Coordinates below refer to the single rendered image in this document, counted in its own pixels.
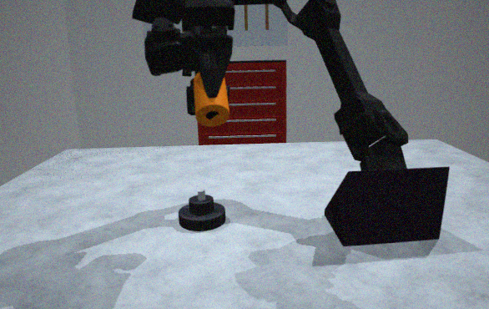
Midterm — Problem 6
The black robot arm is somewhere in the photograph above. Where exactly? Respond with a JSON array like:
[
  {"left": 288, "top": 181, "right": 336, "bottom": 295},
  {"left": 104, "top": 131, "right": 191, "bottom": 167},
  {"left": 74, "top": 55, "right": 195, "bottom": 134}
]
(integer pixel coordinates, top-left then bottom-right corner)
[{"left": 132, "top": 0, "right": 408, "bottom": 171}]

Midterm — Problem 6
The orange knob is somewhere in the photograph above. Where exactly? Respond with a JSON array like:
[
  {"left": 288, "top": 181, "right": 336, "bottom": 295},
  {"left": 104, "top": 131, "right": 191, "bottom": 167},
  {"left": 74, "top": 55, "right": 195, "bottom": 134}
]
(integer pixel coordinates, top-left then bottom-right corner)
[{"left": 194, "top": 72, "right": 229, "bottom": 127}]

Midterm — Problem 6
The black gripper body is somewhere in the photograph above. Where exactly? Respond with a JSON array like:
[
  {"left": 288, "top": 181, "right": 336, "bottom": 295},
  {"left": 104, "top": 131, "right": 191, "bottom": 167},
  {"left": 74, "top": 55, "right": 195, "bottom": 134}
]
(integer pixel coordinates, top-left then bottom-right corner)
[{"left": 181, "top": 0, "right": 234, "bottom": 115}]

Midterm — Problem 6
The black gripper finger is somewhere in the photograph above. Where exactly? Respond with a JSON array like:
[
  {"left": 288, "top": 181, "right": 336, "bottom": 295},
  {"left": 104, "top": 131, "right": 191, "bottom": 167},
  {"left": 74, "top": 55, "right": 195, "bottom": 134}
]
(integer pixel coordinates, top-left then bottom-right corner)
[
  {"left": 184, "top": 35, "right": 233, "bottom": 98},
  {"left": 187, "top": 85, "right": 229, "bottom": 103}
]

